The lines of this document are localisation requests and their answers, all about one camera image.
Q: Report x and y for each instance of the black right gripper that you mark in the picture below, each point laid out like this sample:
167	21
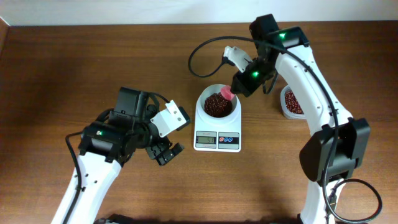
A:
241	86

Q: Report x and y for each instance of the white round bowl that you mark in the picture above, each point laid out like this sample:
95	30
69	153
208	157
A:
208	92

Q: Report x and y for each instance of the red beans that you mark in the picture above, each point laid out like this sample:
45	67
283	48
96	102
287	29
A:
217	106

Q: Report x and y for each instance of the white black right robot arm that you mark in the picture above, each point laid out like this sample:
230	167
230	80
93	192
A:
338	141

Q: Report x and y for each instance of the clear plastic bean container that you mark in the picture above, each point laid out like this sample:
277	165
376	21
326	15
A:
290	105

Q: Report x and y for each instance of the white digital kitchen scale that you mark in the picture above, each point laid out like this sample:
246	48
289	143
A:
217	134

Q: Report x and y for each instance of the pink plastic measuring scoop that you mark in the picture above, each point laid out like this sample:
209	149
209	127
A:
226	93

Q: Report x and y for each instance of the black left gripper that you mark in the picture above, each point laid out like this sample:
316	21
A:
163	145

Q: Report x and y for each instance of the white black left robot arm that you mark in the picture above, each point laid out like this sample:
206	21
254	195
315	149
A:
92	177

